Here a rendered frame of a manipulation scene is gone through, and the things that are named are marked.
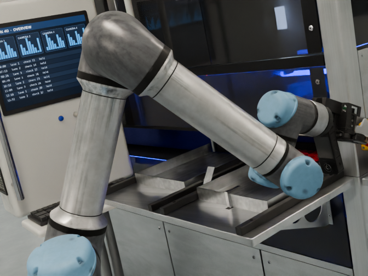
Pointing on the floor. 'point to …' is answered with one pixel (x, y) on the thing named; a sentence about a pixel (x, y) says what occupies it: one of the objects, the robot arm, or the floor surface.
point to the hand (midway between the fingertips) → (363, 142)
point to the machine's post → (347, 95)
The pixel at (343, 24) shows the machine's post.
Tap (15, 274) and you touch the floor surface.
